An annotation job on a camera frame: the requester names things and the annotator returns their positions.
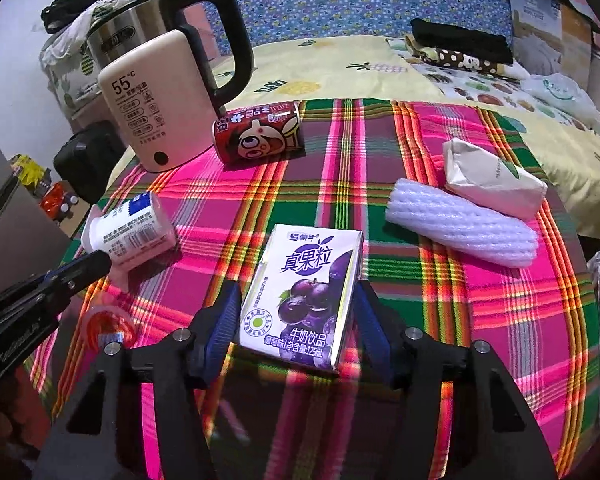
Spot red and yellow packaging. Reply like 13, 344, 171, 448
7, 154, 81, 223

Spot open cardboard box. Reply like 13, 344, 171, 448
499, 0, 600, 96

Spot brown polka dot cloth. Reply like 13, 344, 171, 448
405, 42, 518, 78

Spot black clothes pile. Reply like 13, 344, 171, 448
42, 0, 146, 36

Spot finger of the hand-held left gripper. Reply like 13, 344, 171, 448
0, 280, 83, 323
40, 250, 112, 288

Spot white paper tissue pack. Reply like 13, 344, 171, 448
442, 138, 548, 221

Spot white plastic bag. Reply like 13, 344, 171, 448
522, 72, 600, 128

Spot small white bottle blue label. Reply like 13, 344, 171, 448
80, 191, 177, 273

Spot fruit print white blanket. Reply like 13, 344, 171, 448
387, 37, 600, 146

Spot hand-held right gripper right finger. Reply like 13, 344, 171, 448
352, 280, 561, 480

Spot pineapple print bedding stack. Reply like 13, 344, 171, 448
39, 0, 168, 121

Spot grey refrigerator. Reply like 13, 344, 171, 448
0, 110, 71, 306

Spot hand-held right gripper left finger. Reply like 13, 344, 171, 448
32, 280, 243, 480

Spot black suitcase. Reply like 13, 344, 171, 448
53, 122, 131, 206

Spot yellow pineapple bed sheet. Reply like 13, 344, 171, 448
215, 35, 600, 238

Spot small milk drink carton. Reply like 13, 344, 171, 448
238, 223, 365, 376

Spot cream electric kettle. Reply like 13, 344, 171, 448
86, 0, 255, 175

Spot pink plaid tablecloth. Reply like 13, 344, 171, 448
27, 99, 600, 480

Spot white foam net sleeve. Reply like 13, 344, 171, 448
385, 177, 540, 270

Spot black folded clothes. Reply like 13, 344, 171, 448
410, 18, 515, 65

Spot red drink can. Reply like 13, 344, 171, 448
213, 100, 307, 164

